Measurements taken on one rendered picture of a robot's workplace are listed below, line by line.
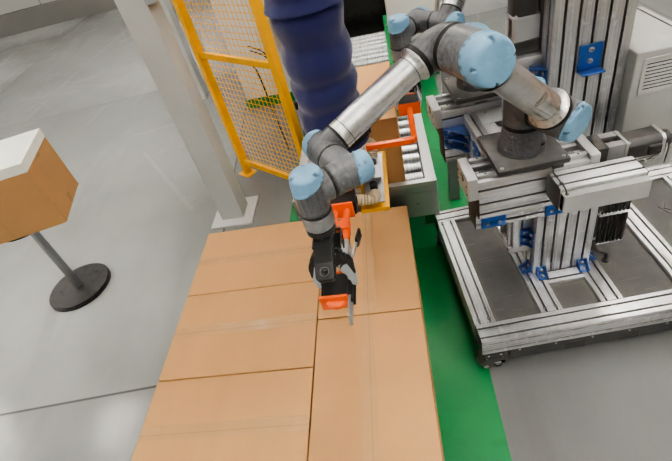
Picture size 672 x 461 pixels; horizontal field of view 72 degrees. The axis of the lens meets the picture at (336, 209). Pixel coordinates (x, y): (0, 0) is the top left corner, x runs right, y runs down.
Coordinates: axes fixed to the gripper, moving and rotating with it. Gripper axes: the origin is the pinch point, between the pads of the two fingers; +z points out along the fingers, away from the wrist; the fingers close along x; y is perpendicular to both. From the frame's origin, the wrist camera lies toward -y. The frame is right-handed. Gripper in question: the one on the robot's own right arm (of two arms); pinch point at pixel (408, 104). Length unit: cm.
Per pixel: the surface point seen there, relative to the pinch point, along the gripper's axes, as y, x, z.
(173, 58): -76, -121, -12
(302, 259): 27, -55, 52
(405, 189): -6.8, -6.3, 47.8
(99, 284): -24, -210, 103
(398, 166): -11.5, -8.0, 37.2
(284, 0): 41, -29, -58
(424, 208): -7, 1, 61
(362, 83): -50, -20, 11
